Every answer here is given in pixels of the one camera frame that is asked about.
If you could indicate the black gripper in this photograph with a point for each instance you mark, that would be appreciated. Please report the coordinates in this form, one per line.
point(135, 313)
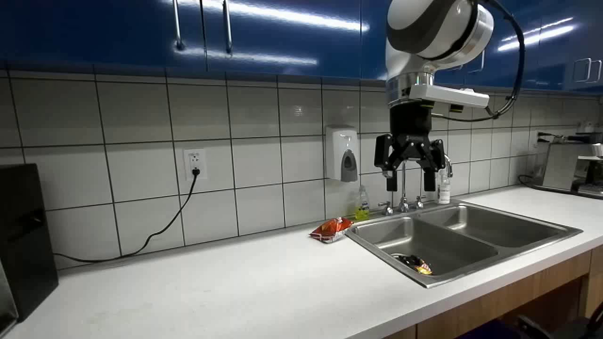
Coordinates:
point(412, 135)

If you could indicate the stainless steel double sink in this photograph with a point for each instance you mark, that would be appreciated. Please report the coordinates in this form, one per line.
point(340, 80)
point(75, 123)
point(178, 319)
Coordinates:
point(453, 242)

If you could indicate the red snack packet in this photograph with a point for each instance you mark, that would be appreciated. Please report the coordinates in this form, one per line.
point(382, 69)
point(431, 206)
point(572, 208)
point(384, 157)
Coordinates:
point(333, 231)

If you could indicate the chrome gooseneck faucet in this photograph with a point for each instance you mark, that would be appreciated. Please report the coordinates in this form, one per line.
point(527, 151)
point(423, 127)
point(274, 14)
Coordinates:
point(404, 202)

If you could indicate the clear pump soap bottle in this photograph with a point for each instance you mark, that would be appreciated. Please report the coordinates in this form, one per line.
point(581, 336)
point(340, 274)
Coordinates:
point(446, 191)

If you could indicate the green dish soap bottle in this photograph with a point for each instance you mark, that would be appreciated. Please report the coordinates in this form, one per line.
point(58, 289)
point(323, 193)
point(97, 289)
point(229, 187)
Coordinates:
point(361, 210)

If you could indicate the blue glossy cabinet door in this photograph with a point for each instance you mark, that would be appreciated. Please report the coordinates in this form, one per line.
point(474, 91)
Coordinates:
point(95, 31)
point(534, 57)
point(376, 44)
point(295, 44)

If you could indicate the wooden base cabinet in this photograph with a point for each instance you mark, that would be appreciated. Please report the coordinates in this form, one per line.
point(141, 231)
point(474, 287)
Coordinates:
point(497, 302)

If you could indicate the silver coffee machine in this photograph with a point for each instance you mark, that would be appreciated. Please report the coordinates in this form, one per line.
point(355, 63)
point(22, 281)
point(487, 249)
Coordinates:
point(568, 167)

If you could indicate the black countertop appliance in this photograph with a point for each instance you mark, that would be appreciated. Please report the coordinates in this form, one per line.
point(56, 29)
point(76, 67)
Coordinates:
point(26, 242)

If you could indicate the white wall soap dispenser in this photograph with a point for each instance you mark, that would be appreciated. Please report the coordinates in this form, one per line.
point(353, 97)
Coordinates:
point(342, 153)

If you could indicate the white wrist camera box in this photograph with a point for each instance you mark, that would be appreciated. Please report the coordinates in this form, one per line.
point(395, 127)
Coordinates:
point(450, 99)

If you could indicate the white wall outlet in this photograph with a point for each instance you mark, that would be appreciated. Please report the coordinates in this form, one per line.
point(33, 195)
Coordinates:
point(195, 163)

